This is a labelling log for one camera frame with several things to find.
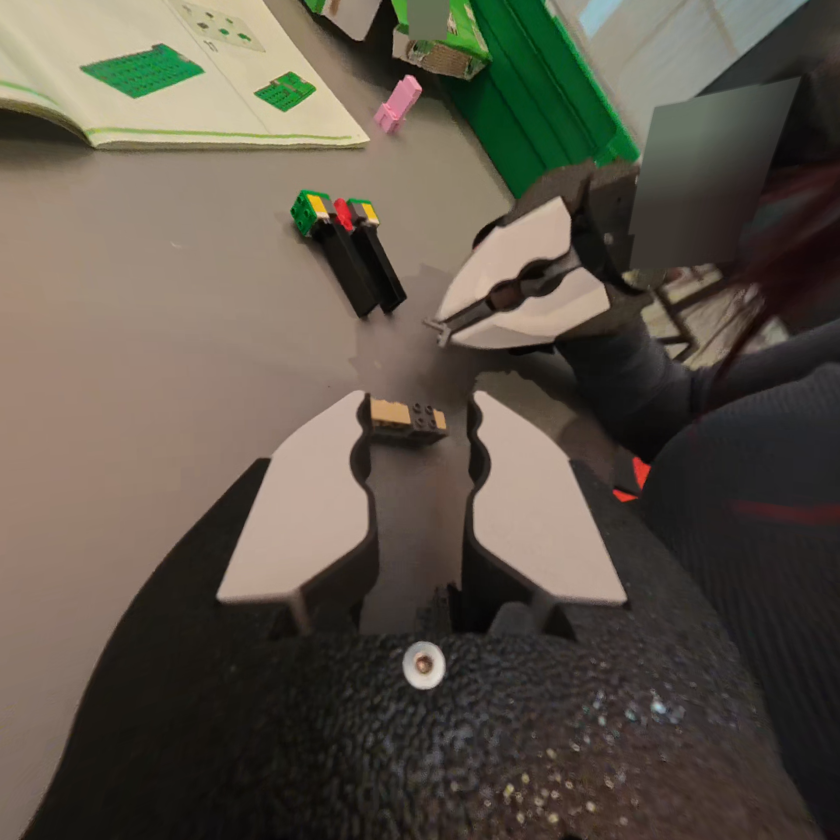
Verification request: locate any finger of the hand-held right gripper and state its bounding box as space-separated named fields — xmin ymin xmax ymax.
xmin=445 ymin=268 xmax=612 ymax=350
xmin=436 ymin=196 xmax=582 ymax=324

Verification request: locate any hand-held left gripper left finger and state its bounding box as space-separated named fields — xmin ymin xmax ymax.
xmin=217 ymin=390 xmax=380 ymax=635

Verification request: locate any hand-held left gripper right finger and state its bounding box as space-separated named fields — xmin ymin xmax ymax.
xmin=461 ymin=390 xmax=628 ymax=635

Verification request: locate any tan and black brick assembly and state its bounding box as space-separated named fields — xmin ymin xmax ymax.
xmin=369 ymin=395 xmax=451 ymax=445

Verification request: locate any person's right forearm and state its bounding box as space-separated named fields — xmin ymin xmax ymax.
xmin=556 ymin=315 xmax=840 ymax=462

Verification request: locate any grey desk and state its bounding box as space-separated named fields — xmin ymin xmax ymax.
xmin=0 ymin=0 xmax=657 ymax=840

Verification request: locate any red fabric piece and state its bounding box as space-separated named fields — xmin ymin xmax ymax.
xmin=613 ymin=456 xmax=652 ymax=504

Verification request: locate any green plastic bin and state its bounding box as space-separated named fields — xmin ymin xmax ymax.
xmin=445 ymin=0 xmax=641 ymax=199

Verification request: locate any green and black brick assembly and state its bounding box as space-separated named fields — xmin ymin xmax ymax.
xmin=290 ymin=189 xmax=408 ymax=320

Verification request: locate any pink toy brick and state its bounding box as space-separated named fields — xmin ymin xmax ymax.
xmin=373 ymin=74 xmax=424 ymax=135

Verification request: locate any green cardboard box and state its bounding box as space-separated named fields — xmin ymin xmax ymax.
xmin=302 ymin=0 xmax=493 ymax=81

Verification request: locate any person's dark clothed torso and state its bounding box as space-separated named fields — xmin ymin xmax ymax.
xmin=640 ymin=361 xmax=840 ymax=840

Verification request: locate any open instruction booklet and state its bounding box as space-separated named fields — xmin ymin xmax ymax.
xmin=0 ymin=0 xmax=371 ymax=151

